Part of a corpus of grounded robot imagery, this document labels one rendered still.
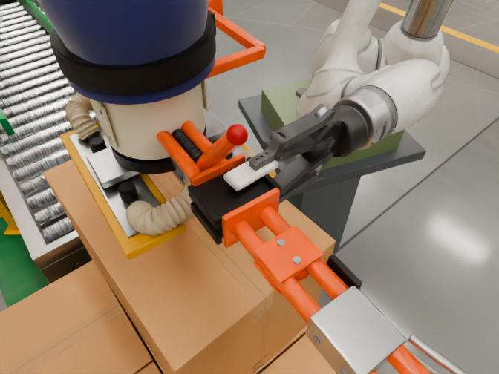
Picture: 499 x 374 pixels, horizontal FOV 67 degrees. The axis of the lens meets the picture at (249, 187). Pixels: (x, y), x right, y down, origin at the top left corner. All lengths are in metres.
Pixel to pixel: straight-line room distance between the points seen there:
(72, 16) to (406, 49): 0.90
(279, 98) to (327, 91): 0.61
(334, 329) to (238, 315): 0.35
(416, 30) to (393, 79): 0.54
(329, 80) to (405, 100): 0.18
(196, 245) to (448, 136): 2.26
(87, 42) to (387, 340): 0.45
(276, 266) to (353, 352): 0.11
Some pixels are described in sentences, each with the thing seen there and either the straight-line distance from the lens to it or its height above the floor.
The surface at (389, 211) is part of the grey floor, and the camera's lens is 2.19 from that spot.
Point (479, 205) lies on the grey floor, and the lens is 2.44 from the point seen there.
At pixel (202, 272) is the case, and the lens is 0.76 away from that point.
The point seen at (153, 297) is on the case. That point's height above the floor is 0.94.
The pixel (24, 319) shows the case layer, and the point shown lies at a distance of 1.32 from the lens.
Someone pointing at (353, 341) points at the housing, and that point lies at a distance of 0.39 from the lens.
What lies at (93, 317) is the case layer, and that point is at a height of 0.54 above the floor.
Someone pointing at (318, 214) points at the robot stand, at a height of 0.38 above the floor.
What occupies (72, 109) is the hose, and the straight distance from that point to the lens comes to 0.80.
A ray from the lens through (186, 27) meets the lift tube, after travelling 0.51.
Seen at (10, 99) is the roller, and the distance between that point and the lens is 2.19.
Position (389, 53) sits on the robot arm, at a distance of 1.21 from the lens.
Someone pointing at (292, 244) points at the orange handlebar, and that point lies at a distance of 0.44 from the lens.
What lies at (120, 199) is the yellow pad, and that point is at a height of 1.12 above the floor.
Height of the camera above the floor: 1.60
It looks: 48 degrees down
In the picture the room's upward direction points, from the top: straight up
